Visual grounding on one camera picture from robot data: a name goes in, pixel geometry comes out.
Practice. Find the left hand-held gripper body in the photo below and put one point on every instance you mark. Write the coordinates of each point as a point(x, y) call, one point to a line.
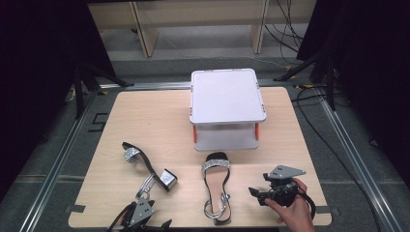
point(141, 211)

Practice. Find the white shoe rack orange posts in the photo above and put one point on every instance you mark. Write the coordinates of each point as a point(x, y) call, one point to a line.
point(225, 96)

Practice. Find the black curtain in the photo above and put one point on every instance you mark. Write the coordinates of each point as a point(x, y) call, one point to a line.
point(38, 80)
point(377, 64)

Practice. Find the black metal stand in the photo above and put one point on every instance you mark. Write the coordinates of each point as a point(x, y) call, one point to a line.
point(322, 67)
point(87, 80)

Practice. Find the person's left hand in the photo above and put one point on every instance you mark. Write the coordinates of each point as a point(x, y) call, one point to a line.
point(120, 223)

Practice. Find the black sandal silver block heel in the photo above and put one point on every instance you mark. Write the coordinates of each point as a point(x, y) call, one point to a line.
point(146, 161)

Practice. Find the person's right hand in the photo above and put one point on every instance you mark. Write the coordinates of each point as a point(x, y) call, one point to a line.
point(295, 216)

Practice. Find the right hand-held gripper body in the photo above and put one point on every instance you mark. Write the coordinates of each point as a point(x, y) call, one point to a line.
point(283, 188)

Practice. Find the grey tape strip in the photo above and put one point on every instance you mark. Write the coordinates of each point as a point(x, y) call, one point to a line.
point(327, 211)

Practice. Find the light wooden desk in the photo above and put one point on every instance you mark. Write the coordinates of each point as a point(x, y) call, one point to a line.
point(199, 13)

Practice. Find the metal floor rail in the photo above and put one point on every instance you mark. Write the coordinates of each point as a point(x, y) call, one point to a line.
point(54, 167)
point(357, 161)
point(145, 85)

